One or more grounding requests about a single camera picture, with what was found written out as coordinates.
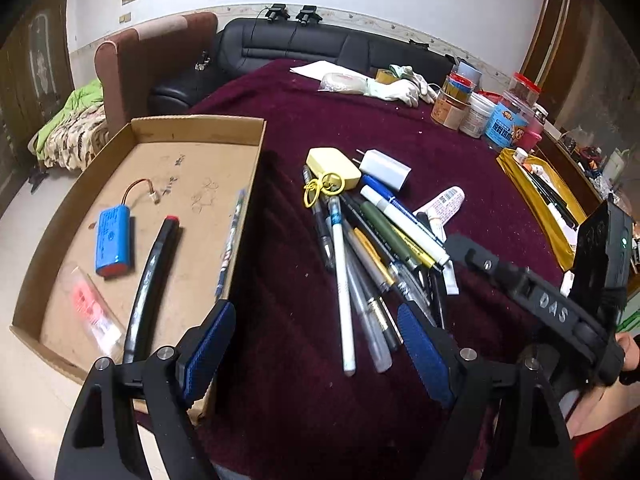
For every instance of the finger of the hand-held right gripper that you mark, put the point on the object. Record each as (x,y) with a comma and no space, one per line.
(530,292)

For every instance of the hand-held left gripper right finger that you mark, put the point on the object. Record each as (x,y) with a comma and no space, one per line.
(425,355)

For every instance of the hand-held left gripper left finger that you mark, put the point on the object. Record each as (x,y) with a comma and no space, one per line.
(207,355)

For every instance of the pile of pens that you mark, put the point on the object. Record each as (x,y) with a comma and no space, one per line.
(345,285)

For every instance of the shallow cardboard box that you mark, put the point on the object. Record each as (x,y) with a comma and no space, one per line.
(200,160)

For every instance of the person's right hand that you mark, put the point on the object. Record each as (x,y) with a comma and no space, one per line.
(630,352)

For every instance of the white paper slip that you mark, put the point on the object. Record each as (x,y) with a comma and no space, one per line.
(566,284)

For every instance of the yellow tray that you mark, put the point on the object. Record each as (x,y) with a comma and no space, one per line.
(530,200)

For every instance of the black marker red cap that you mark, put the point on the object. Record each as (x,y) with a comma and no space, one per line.
(150,285)

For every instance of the cluttered wooden cabinet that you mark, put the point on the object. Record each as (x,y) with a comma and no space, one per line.
(580,160)

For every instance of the striped pencil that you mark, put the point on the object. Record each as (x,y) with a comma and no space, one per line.
(230,240)

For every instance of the clear packet red print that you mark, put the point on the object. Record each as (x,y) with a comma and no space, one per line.
(92,315)

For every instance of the white ointment tube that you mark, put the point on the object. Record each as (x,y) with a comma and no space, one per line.
(442,205)

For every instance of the small white bottle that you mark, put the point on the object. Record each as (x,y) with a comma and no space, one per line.
(520,155)

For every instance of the pink plastic bowl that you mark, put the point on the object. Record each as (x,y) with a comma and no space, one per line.
(535,132)

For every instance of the blue battery pack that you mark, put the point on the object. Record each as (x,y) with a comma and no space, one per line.
(114,242)

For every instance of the blue printed canister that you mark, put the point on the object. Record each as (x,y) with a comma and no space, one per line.
(505,127)

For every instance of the clear jar red lid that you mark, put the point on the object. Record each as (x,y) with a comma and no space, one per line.
(525,87)

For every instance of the white plastic jar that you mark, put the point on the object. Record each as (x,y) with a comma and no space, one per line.
(477,117)

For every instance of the red garment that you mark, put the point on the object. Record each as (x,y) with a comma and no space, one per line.
(610,460)

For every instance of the white charger plug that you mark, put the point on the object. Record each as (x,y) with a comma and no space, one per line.
(382,167)

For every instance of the orange tin can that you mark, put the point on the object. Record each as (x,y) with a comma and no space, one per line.
(447,112)

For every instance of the yellow plastic case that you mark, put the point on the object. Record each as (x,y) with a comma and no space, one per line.
(332,165)

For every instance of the wooden door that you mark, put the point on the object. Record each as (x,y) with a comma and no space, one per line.
(545,20)

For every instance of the white work gloves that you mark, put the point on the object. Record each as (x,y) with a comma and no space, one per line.
(400,91)

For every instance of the patterned beige blanket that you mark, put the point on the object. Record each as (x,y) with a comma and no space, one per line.
(70,140)

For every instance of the maroon tablecloth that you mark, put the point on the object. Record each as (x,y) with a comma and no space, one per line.
(300,115)

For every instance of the brown tape roll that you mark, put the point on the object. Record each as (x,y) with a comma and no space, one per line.
(385,76)

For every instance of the clear plastic bag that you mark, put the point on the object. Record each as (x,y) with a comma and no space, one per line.
(345,82)

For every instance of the green blanket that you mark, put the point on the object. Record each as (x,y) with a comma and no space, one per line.
(80,97)

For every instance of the brown armchair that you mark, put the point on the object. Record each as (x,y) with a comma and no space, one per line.
(145,65)

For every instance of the white paper sheet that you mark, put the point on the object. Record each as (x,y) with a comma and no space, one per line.
(320,67)

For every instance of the black leather sofa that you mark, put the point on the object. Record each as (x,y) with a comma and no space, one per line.
(310,42)

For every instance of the black clamp device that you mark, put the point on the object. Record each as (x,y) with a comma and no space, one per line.
(307,14)
(276,11)

